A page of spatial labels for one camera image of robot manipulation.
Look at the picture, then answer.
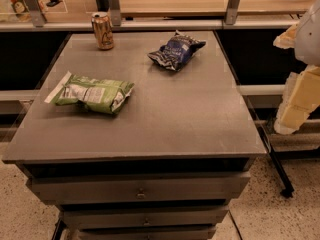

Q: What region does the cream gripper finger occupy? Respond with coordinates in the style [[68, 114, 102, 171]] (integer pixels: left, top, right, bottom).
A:
[[273, 65, 320, 135], [273, 24, 297, 49]]

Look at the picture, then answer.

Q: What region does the blue chip bag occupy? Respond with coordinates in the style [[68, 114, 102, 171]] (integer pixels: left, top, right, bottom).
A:
[[147, 30, 206, 72]]

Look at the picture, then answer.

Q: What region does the grey drawer cabinet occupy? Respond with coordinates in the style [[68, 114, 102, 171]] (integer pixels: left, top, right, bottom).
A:
[[2, 30, 268, 240]]

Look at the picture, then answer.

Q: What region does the middle drawer with handle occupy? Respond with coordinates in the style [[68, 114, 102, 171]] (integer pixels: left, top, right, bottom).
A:
[[62, 206, 228, 229]]

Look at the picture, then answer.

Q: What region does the black metal stand leg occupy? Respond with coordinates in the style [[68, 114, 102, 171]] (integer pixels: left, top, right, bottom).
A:
[[257, 126, 294, 198]]

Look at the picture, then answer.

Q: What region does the drawer with handle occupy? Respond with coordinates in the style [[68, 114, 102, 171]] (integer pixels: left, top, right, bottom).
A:
[[29, 172, 250, 205], [62, 206, 228, 229]]

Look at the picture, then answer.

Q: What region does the wooden shelf unit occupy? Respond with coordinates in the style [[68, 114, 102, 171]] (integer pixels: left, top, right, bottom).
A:
[[0, 0, 318, 32]]

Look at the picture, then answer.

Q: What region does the top drawer with handle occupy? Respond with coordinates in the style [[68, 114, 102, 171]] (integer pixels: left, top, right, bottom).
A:
[[29, 172, 250, 205]]

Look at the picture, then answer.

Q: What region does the bottom drawer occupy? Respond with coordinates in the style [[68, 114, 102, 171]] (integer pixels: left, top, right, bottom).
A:
[[77, 225, 216, 240]]

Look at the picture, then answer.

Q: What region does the small black object on shelf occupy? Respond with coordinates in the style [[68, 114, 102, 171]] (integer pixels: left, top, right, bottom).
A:
[[46, 0, 62, 7]]

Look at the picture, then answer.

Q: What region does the orange soda can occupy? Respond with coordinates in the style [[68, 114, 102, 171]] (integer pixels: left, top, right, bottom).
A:
[[91, 12, 114, 50]]

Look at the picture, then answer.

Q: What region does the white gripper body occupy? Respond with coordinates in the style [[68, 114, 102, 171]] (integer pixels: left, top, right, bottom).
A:
[[295, 0, 320, 66]]

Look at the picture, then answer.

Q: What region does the green jalapeno chip bag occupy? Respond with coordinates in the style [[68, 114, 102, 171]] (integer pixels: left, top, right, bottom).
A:
[[45, 72, 134, 115]]

